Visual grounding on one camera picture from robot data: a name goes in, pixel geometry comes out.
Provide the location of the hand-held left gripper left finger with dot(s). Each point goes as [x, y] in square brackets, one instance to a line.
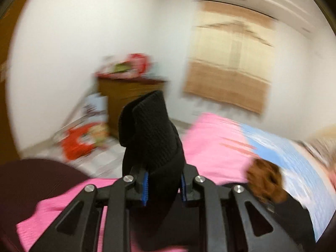
[143, 189]

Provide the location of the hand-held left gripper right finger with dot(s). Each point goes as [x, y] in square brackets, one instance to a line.
[184, 189]

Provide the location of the black knit garment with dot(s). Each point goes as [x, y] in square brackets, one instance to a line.
[149, 126]

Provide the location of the pink blanket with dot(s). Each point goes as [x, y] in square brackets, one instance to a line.
[210, 147]

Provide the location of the red printed bag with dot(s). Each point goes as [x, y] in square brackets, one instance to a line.
[78, 141]

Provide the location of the brown fluffy toy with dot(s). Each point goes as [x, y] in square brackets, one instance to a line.
[265, 179]

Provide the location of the wooden cabinet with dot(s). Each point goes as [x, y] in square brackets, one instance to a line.
[120, 94]

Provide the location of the dark maroon cloth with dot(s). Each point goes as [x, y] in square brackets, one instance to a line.
[31, 189]

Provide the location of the blue printed blanket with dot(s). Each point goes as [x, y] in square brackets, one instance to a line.
[294, 157]

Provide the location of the pile of gift boxes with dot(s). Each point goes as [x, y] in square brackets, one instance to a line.
[131, 64]

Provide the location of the beige patterned curtain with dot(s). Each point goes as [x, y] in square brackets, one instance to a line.
[231, 57]

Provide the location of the pale yellow cloth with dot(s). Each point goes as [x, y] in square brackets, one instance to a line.
[324, 141]

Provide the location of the brown wooden door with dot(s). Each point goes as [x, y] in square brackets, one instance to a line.
[10, 26]

